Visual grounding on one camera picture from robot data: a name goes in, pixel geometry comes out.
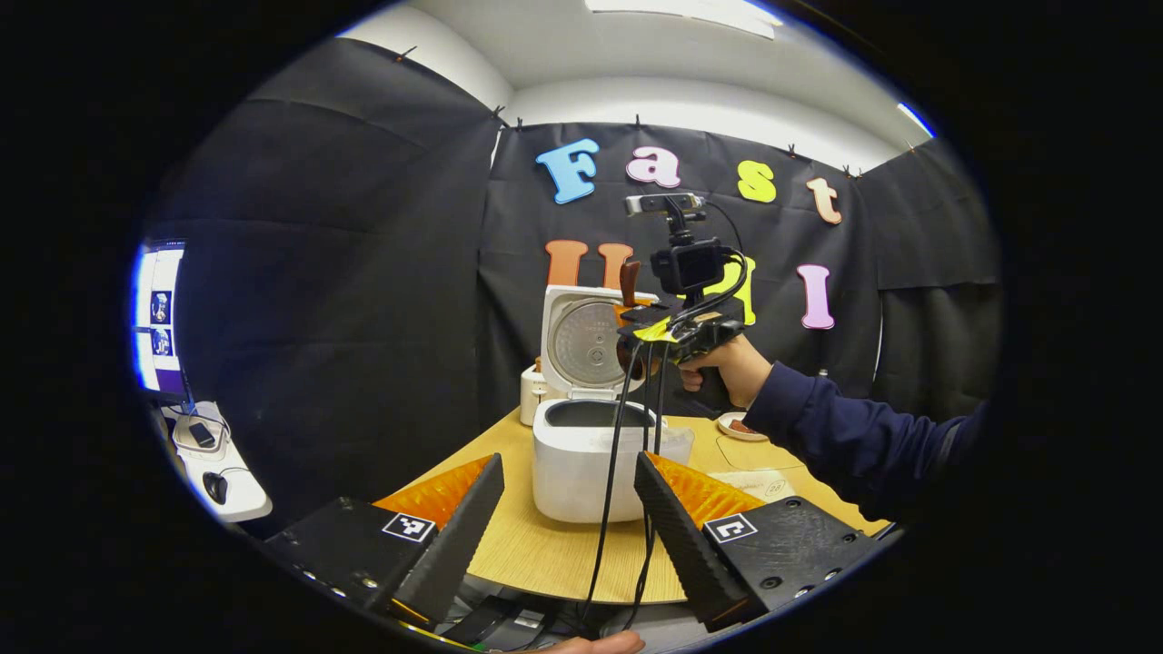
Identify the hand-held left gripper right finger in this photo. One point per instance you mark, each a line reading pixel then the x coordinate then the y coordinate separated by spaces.
pixel 686 545

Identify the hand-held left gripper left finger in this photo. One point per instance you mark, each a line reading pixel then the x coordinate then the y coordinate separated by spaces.
pixel 454 545

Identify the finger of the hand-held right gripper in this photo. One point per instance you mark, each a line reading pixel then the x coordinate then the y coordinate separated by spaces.
pixel 647 313

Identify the white rice cooker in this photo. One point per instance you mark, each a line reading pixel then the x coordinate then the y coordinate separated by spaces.
pixel 581 481

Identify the white round plate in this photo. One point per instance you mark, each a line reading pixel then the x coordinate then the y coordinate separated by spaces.
pixel 740 436

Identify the brown meat piece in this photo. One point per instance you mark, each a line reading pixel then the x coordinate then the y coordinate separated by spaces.
pixel 743 427

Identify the white toaster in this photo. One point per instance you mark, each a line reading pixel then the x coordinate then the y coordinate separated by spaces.
pixel 531 400

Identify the white side desk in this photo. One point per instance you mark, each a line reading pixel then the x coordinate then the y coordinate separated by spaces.
pixel 245 495

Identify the black computer mouse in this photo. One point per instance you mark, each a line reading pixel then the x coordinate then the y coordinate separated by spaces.
pixel 215 489

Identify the black phone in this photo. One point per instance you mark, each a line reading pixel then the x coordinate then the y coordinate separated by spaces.
pixel 202 435

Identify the black backdrop cloth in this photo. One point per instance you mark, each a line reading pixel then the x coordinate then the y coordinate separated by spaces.
pixel 363 272

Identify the computer monitor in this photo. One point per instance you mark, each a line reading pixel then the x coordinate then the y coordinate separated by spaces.
pixel 159 318

